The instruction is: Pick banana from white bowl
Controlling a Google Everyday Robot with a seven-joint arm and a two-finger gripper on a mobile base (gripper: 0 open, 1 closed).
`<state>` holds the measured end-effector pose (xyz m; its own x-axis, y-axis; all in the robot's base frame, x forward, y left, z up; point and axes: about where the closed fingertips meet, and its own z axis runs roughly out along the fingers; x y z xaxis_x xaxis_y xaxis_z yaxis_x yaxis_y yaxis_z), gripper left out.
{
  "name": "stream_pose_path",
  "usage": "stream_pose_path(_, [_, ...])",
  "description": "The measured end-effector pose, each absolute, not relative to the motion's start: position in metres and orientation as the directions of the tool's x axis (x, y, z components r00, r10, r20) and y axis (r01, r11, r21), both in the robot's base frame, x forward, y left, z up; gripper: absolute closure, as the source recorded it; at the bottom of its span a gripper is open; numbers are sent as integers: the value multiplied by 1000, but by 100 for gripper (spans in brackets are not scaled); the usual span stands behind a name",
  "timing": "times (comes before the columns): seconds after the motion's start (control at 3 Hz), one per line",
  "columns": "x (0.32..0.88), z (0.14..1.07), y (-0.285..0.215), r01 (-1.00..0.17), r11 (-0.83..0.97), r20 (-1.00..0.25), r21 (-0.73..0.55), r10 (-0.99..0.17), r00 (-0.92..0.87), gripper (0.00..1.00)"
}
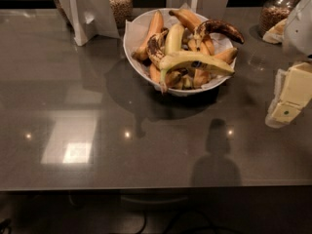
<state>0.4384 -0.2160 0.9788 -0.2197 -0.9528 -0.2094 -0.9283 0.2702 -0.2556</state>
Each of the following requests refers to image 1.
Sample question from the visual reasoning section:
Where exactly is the glass jar of grains right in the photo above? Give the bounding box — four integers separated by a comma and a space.
258, 0, 300, 36

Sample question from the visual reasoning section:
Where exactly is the black-spotted short banana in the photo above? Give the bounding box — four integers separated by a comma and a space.
146, 29, 169, 70

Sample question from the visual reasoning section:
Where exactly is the orange banana at top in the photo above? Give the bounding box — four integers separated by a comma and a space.
168, 8, 215, 57

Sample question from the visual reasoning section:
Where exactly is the long yellow-green front banana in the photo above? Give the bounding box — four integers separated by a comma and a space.
159, 51, 234, 93

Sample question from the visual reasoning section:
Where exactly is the orange banana bottom left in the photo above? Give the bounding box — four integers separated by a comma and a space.
149, 63, 182, 88

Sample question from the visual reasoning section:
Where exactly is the white card stand left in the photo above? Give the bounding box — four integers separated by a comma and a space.
59, 0, 119, 46

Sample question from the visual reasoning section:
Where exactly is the orange banana at left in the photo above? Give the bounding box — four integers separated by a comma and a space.
132, 10, 164, 61

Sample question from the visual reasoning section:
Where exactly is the glass jar of grains left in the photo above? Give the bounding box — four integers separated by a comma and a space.
109, 0, 133, 28

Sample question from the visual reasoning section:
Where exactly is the white bowl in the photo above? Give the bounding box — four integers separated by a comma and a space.
124, 9, 244, 97

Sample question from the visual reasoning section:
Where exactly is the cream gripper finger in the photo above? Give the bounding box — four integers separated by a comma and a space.
265, 61, 312, 129
262, 19, 287, 44

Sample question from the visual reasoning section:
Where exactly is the white paper bowl liner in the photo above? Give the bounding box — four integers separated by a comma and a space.
123, 8, 233, 97

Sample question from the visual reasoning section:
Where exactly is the yellow upright middle banana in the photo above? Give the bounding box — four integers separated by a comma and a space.
165, 23, 184, 55

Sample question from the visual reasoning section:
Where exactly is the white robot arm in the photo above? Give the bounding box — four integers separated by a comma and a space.
262, 0, 312, 128

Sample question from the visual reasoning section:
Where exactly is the dark brown curved banana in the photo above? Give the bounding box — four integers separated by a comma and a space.
193, 19, 245, 44

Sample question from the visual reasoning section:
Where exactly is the orange banana at right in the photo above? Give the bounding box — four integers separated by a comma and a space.
214, 47, 238, 64

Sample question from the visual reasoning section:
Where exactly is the glass jar of grains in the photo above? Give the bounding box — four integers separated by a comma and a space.
109, 0, 133, 28
258, 0, 300, 36

